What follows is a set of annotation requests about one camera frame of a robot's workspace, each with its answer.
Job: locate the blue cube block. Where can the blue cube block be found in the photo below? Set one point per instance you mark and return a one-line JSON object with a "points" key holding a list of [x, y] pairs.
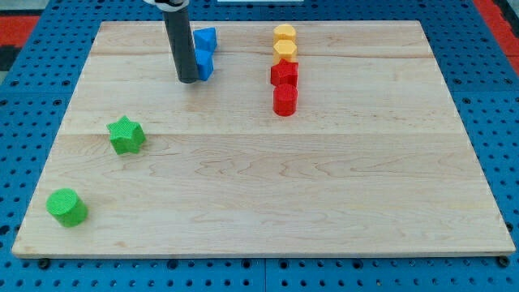
{"points": [[204, 63]]}

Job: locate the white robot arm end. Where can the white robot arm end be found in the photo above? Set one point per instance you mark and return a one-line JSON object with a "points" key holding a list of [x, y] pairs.
{"points": [[169, 5]]}

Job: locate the red cylinder block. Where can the red cylinder block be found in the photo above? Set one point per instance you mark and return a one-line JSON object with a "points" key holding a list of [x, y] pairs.
{"points": [[285, 98]]}

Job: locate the red star block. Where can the red star block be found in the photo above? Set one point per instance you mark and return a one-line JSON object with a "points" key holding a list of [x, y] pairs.
{"points": [[284, 73]]}

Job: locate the yellow hexagon block near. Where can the yellow hexagon block near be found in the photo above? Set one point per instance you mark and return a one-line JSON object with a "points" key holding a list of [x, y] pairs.
{"points": [[284, 50]]}

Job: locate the yellow hexagon block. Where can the yellow hexagon block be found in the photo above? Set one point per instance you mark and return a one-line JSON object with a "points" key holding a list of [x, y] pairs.
{"points": [[284, 32], [284, 50]]}

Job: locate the yellow hexagon block far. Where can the yellow hexagon block far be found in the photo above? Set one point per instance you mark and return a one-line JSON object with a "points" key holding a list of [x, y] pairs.
{"points": [[284, 32]]}

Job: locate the light wooden board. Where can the light wooden board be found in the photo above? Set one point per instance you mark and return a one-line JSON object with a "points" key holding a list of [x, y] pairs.
{"points": [[375, 161]]}

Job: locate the blue triangular block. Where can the blue triangular block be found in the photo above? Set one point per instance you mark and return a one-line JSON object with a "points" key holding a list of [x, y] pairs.
{"points": [[206, 39]]}

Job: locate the green star block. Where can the green star block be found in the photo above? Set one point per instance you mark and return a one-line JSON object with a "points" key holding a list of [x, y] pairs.
{"points": [[126, 136]]}

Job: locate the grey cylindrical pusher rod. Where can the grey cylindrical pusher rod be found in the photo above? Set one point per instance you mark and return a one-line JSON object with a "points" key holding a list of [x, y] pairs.
{"points": [[178, 29]]}

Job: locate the green cylinder block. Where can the green cylinder block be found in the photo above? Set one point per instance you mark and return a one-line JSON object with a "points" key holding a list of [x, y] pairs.
{"points": [[66, 207]]}

